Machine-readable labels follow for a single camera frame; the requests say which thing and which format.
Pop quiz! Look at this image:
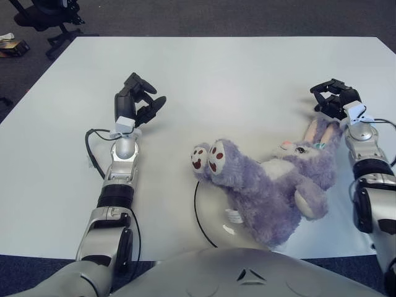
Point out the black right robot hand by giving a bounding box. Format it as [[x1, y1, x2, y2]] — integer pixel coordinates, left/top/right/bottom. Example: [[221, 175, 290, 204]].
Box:
[[309, 79, 361, 123]]

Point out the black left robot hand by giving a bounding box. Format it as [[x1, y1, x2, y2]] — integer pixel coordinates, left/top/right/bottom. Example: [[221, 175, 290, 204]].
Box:
[[114, 72, 168, 129]]

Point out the purple plush rabbit doll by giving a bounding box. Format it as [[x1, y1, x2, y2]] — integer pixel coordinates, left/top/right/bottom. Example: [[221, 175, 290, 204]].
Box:
[[190, 117, 345, 249]]

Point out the white plate with black rim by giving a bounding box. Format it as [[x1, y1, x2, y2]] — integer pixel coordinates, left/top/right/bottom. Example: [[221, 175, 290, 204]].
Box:
[[194, 181, 246, 248]]

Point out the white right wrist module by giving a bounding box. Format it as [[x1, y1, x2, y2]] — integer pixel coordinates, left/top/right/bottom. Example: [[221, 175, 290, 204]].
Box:
[[343, 100, 376, 126]]

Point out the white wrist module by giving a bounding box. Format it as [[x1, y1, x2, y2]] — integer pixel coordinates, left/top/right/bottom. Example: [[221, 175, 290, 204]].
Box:
[[343, 100, 376, 126], [110, 116, 137, 139]]

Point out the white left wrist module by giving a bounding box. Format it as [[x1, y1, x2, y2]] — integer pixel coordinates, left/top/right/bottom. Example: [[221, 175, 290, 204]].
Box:
[[110, 116, 137, 139]]

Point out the black office chair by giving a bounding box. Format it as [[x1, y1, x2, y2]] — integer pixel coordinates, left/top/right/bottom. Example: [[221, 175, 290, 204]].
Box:
[[14, 0, 100, 60]]

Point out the brown cardboard box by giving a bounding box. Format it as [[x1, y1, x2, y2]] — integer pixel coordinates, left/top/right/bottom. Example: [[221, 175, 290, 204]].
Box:
[[0, 39, 31, 58]]

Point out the grey robot torso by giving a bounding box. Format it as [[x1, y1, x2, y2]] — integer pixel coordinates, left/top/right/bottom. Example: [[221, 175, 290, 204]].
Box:
[[113, 247, 387, 297]]

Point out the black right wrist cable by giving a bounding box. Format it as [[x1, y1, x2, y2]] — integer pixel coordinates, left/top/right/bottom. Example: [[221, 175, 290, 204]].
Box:
[[369, 118, 396, 128]]

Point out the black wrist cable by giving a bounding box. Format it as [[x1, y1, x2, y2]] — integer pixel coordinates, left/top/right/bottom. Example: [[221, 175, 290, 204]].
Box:
[[369, 118, 396, 128], [85, 128, 118, 181]]

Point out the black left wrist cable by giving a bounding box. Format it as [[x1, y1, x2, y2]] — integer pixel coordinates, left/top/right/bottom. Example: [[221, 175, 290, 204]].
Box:
[[85, 128, 118, 181]]

